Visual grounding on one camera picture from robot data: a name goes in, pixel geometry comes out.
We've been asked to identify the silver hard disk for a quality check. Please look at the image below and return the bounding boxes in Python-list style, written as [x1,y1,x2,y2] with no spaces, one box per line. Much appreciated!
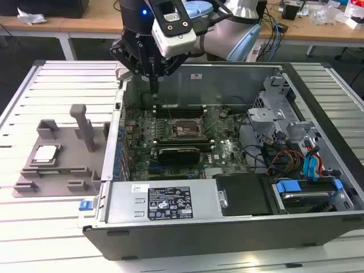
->
[280,191,332,214]

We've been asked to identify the black RAM slot bank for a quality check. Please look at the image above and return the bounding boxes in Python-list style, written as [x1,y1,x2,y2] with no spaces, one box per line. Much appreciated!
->
[152,137,213,152]
[153,104,207,119]

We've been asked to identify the silver chipset heatsink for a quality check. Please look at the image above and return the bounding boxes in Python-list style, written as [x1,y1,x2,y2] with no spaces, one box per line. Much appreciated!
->
[204,167,227,180]

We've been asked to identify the grey metal drive cage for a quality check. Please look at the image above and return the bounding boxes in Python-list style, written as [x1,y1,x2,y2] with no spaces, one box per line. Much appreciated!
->
[246,74,324,148]

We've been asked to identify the green RAM stick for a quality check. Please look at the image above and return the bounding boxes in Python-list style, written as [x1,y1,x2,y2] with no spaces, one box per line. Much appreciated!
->
[36,168,86,175]

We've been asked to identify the grey power supply with label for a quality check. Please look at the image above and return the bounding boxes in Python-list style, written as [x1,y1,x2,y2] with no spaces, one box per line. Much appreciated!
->
[104,180,225,226]

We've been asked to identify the open black grey PC case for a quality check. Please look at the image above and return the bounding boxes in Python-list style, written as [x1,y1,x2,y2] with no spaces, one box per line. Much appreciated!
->
[77,61,364,261]

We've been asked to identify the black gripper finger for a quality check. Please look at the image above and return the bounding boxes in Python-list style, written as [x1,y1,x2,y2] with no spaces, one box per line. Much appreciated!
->
[154,54,189,94]
[109,40,154,94]

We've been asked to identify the large black box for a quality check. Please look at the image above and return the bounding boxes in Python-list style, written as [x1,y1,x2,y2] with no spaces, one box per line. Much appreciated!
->
[0,0,89,18]

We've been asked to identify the thin metal locking lever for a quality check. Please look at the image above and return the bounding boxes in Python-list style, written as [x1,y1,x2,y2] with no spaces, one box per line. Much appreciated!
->
[202,121,217,135]
[163,96,173,122]

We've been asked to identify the short wooden desk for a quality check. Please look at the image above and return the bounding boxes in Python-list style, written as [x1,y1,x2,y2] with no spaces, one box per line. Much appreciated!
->
[0,15,64,38]

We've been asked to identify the blue data wire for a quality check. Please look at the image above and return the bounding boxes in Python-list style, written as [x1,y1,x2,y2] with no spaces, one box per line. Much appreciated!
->
[301,144,321,183]

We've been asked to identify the white power strip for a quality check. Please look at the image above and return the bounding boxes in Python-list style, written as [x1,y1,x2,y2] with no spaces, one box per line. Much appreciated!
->
[245,45,262,63]

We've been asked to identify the green motherboard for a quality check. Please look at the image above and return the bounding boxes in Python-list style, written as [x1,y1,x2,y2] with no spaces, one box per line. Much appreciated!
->
[122,105,253,181]

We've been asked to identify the red white packet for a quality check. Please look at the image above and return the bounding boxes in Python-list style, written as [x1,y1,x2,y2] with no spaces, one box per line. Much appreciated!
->
[345,0,364,17]

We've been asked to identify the black round case speaker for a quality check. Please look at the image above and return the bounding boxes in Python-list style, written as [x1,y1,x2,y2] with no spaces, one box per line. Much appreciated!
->
[141,91,158,108]

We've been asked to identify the small black open box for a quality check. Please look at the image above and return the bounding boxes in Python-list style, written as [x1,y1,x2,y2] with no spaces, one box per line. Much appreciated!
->
[281,3,300,21]

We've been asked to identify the white black small box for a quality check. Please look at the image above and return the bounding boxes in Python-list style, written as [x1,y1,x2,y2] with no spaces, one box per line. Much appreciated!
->
[346,15,364,30]

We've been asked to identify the red yellow power wire bundle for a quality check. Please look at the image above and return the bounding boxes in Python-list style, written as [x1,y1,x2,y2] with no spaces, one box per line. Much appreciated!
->
[268,150,305,175]

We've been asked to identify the grey printed parts rack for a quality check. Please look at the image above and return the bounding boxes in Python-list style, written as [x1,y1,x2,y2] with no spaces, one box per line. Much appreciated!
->
[11,104,112,198]

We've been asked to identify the crumpled white paper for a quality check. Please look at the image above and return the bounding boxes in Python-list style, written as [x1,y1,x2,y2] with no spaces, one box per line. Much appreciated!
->
[16,7,48,25]

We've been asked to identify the CPU socket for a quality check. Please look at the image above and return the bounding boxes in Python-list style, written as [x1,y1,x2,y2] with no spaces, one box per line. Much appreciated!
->
[170,117,206,140]

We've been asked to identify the long wooden desk white legs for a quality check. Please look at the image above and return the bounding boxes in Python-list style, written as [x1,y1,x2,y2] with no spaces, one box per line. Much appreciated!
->
[58,11,364,62]

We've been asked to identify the blue disk carrier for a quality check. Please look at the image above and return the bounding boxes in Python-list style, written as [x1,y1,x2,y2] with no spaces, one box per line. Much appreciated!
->
[272,178,344,214]

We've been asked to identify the clear plastic bags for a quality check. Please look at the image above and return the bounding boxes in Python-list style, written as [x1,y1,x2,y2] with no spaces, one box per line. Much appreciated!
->
[311,4,346,26]

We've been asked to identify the white black wrist camera box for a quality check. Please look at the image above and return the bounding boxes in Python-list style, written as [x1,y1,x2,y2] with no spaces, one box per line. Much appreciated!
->
[151,1,197,58]

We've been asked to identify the black graphics card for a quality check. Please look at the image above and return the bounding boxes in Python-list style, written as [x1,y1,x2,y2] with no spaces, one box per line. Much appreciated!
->
[157,146,202,165]

